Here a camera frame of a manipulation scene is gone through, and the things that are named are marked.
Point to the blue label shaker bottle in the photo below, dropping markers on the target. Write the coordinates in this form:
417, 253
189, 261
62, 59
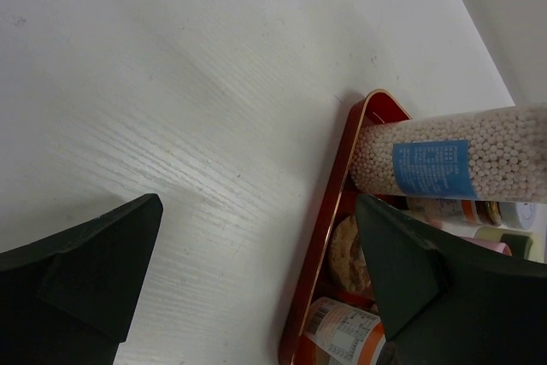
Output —
494, 155

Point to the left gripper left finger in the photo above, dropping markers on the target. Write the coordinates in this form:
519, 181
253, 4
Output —
70, 298

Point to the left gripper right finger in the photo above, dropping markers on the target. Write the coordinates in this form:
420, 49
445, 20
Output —
444, 300

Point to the red rectangular tray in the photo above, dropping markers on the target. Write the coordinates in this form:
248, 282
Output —
339, 201

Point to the pink spice jar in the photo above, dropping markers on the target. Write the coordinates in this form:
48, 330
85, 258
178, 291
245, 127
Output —
346, 260

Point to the blue lid spice jar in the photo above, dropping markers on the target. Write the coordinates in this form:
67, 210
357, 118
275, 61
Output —
492, 214
337, 333

